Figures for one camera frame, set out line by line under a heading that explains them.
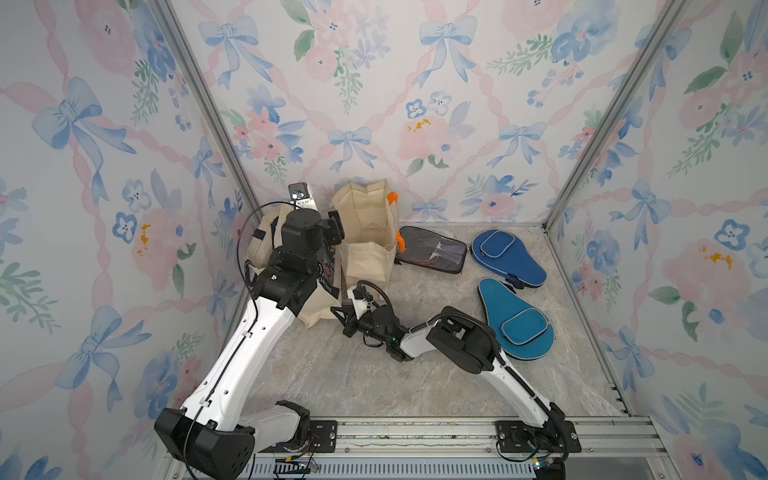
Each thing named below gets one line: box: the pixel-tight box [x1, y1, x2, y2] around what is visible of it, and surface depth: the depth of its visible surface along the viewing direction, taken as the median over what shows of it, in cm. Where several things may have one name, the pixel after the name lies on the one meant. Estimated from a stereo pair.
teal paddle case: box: [477, 278, 555, 361], surface depth 91 cm
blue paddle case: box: [470, 230, 548, 289], surface depth 109 cm
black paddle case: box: [395, 226, 468, 274], surface depth 112 cm
